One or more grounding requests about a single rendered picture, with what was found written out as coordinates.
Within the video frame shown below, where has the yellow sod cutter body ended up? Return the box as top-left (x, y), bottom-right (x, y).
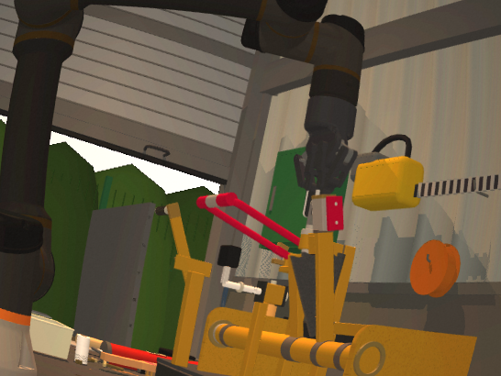
top-left (172, 230), bottom-right (479, 376)

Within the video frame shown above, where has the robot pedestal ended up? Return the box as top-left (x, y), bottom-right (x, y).
top-left (0, 318), bottom-right (39, 372)

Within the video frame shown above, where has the orange spool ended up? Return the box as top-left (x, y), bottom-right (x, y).
top-left (409, 238), bottom-right (462, 299)

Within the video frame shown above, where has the grey metal panel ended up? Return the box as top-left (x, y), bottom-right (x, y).
top-left (72, 202), bottom-right (159, 350)

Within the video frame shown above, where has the white pin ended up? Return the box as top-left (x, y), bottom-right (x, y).
top-left (220, 279), bottom-right (262, 297)

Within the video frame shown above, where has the red and grey lever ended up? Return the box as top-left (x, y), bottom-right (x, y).
top-left (303, 189), bottom-right (346, 233)

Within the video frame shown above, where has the beige box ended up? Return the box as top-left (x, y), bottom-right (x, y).
top-left (28, 310), bottom-right (76, 361)

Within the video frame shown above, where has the green cabinet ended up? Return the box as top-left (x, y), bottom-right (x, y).
top-left (260, 148), bottom-right (351, 249)

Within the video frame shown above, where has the grey roller door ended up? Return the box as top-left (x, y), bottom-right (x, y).
top-left (0, 6), bottom-right (253, 185)

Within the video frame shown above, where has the green hedge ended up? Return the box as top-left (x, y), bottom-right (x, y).
top-left (0, 116), bottom-right (220, 353)

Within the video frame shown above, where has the red bail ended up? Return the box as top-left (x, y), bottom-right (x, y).
top-left (195, 192), bottom-right (303, 260)

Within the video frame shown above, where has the wooden frame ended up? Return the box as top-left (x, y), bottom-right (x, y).
top-left (97, 349), bottom-right (159, 375)

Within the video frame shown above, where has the grey workbench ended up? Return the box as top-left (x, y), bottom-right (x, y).
top-left (340, 281), bottom-right (501, 376)

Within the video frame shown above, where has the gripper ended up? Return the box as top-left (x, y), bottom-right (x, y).
top-left (294, 130), bottom-right (358, 192)

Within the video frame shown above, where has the black and white striped bar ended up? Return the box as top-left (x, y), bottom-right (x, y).
top-left (413, 173), bottom-right (501, 199)

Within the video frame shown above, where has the black knob white lever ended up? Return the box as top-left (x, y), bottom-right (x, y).
top-left (217, 245), bottom-right (242, 289)

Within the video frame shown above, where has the white cup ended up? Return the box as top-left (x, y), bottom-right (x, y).
top-left (74, 333), bottom-right (93, 366)

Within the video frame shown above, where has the red tube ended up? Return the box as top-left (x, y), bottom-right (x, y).
top-left (100, 339), bottom-right (199, 369)

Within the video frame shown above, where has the yellow roller with grey bands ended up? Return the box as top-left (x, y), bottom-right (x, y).
top-left (208, 319), bottom-right (387, 376)

